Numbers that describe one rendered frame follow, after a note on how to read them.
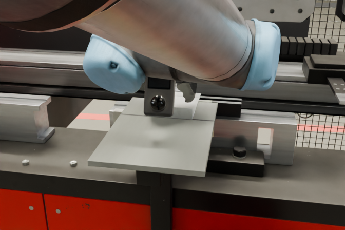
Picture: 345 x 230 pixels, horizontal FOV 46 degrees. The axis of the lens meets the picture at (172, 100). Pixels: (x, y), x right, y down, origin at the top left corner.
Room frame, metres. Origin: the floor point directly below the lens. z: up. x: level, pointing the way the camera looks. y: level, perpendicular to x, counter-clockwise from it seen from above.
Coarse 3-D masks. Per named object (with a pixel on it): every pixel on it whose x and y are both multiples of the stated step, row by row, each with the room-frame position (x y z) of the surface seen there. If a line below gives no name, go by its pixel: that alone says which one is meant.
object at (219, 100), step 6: (204, 96) 0.80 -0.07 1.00; (216, 102) 0.76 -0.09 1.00; (222, 102) 0.76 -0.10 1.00; (228, 102) 0.76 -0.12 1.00; (234, 102) 0.76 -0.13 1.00; (240, 102) 0.76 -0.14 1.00; (222, 108) 0.76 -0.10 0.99; (228, 108) 0.76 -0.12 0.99; (234, 108) 0.76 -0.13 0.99; (240, 108) 0.76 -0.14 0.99; (216, 114) 0.76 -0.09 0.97; (222, 114) 0.76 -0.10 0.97; (228, 114) 0.76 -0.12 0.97; (234, 114) 0.76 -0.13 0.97; (240, 114) 0.76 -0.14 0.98
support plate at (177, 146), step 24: (120, 120) 0.68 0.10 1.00; (144, 120) 0.68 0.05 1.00; (168, 120) 0.68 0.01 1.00; (192, 120) 0.68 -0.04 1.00; (120, 144) 0.58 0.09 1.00; (144, 144) 0.58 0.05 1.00; (168, 144) 0.58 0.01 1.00; (192, 144) 0.58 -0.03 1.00; (120, 168) 0.52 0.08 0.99; (144, 168) 0.52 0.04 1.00; (168, 168) 0.51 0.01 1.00; (192, 168) 0.51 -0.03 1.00
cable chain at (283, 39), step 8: (288, 40) 1.15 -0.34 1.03; (296, 40) 1.14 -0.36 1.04; (304, 40) 1.14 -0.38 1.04; (312, 40) 1.14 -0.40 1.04; (320, 40) 1.13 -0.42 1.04; (328, 40) 1.13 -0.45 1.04; (280, 48) 1.12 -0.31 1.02; (288, 48) 1.12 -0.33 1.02; (296, 48) 1.11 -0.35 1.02; (304, 48) 1.11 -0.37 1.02; (312, 48) 1.10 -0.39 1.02; (320, 48) 1.10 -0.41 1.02; (328, 48) 1.10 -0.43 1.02; (336, 48) 1.09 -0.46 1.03
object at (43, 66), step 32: (0, 64) 1.11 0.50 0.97; (32, 64) 1.10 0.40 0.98; (64, 64) 1.08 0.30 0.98; (288, 64) 1.08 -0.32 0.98; (64, 96) 1.09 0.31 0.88; (96, 96) 1.06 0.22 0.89; (128, 96) 1.05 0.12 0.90; (224, 96) 1.01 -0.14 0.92; (256, 96) 0.98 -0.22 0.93; (288, 96) 0.97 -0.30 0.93; (320, 96) 0.96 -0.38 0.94
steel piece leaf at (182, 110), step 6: (180, 102) 0.76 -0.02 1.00; (192, 102) 0.76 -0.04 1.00; (174, 108) 0.69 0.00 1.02; (180, 108) 0.68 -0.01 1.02; (186, 108) 0.68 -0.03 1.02; (192, 108) 0.68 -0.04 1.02; (174, 114) 0.69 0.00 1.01; (180, 114) 0.68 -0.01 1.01; (186, 114) 0.68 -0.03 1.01; (192, 114) 0.68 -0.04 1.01
